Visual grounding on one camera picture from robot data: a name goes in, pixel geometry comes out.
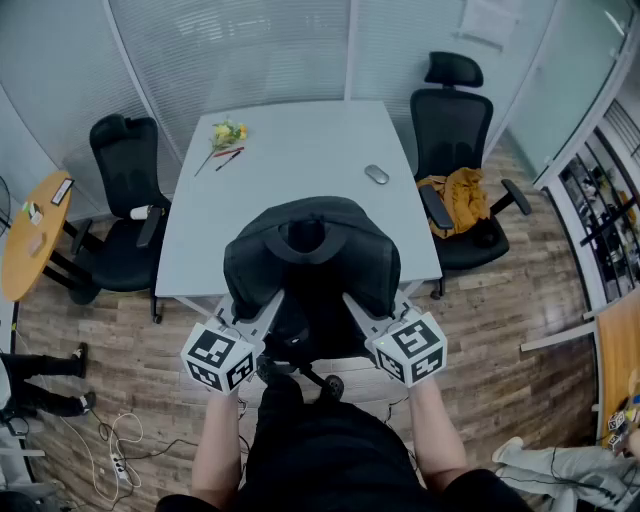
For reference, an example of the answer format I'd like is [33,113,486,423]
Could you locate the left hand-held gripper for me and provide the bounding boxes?
[180,289,285,396]

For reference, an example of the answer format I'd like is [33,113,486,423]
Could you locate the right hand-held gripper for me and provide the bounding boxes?
[342,289,448,389]

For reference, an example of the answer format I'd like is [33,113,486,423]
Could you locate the black backpack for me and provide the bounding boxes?
[223,196,402,359]

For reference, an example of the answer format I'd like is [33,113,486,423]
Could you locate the person's right forearm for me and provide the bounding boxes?
[407,374,469,491]

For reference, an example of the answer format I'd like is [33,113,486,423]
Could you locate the person's left forearm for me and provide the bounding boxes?
[191,389,246,509]

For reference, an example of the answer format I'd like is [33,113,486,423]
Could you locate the black swivel chair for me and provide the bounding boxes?
[255,349,374,404]

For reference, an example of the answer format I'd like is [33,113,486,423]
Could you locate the mustard yellow cloth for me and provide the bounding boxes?
[416,167,491,240]

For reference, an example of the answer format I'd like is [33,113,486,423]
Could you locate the person's black clothing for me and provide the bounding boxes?
[154,372,531,512]

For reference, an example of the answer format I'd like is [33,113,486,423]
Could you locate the grey table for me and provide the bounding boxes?
[154,99,444,319]

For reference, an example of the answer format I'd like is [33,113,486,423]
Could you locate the yellow artificial flowers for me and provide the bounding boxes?
[193,118,249,177]

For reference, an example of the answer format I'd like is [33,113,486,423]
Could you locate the black office chair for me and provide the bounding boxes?
[64,113,174,325]

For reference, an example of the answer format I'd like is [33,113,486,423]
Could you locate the black mesh chair with headrest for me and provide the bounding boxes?
[409,51,533,301]

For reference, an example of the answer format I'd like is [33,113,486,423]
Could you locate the round wooden table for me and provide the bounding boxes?
[1,170,101,303]

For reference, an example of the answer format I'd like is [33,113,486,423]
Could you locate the white storage shelf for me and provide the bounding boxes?
[542,97,640,311]

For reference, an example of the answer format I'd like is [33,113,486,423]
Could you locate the white cable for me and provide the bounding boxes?
[59,412,146,503]

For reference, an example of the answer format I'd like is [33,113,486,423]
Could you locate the wooden desk with white frame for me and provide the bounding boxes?
[519,299,640,449]

